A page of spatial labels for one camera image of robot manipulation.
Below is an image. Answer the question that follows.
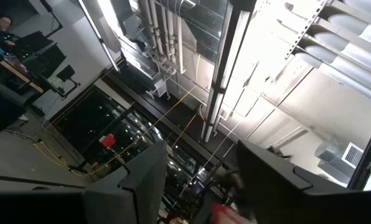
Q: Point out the red yellow ramen packet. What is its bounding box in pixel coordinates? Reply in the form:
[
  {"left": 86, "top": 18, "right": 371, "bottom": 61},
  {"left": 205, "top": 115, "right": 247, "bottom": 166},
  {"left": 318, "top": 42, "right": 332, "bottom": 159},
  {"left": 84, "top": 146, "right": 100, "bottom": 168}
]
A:
[{"left": 210, "top": 203, "right": 256, "bottom": 224}]

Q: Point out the long ceiling light fixture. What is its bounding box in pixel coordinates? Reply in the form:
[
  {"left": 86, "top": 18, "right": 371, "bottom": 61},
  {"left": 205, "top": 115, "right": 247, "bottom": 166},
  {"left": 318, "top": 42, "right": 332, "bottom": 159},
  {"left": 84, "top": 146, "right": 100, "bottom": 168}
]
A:
[{"left": 200, "top": 9, "right": 252, "bottom": 144}]

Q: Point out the white ceiling pipe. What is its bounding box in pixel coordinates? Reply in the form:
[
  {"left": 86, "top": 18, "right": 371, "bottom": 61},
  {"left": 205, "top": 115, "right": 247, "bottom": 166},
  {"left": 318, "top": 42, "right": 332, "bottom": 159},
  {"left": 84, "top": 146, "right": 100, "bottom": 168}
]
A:
[
  {"left": 165, "top": 7, "right": 177, "bottom": 65},
  {"left": 148, "top": 0, "right": 165, "bottom": 58}
]

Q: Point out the red wall box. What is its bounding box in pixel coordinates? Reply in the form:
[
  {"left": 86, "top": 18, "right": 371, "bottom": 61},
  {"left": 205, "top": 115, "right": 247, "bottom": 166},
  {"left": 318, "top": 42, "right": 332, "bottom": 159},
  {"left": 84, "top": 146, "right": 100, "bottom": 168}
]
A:
[{"left": 98, "top": 133, "right": 117, "bottom": 149}]

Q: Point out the black computer blue light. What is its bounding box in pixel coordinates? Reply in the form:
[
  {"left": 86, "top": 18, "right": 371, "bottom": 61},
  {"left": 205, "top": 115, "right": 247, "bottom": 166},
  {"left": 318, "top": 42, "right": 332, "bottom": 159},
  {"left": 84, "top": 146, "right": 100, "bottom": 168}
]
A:
[{"left": 0, "top": 88, "right": 27, "bottom": 134}]

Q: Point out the white vent grille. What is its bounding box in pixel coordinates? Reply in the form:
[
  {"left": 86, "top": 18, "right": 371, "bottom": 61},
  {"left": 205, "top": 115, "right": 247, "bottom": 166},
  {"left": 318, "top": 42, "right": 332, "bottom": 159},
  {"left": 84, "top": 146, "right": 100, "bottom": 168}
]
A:
[{"left": 340, "top": 142, "right": 365, "bottom": 169}]

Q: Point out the person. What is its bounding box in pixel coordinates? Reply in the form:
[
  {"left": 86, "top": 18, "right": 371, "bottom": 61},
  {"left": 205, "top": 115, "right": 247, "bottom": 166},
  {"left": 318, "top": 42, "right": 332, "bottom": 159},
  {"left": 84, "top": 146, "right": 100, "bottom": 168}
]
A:
[{"left": 0, "top": 14, "right": 20, "bottom": 57}]

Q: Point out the black desk monitor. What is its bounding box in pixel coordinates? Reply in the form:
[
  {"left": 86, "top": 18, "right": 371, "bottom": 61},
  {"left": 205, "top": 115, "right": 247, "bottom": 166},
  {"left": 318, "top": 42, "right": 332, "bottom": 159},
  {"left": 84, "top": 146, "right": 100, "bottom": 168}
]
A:
[{"left": 16, "top": 30, "right": 67, "bottom": 78}]

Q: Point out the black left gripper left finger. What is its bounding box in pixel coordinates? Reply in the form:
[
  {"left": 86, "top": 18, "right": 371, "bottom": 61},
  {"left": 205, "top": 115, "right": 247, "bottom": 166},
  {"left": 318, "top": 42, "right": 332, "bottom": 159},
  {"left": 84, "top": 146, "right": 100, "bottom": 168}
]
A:
[{"left": 85, "top": 141, "right": 168, "bottom": 224}]

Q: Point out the yellow cable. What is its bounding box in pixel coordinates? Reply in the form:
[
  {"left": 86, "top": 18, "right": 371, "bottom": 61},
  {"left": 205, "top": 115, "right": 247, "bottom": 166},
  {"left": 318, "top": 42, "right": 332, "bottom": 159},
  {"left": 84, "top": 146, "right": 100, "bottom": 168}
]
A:
[{"left": 32, "top": 54, "right": 205, "bottom": 178}]

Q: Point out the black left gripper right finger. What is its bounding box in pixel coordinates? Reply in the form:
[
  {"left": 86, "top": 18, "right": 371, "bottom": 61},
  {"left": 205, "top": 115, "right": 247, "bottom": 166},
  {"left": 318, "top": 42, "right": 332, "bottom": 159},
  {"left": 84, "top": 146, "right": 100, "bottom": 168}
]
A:
[{"left": 237, "top": 139, "right": 371, "bottom": 224}]

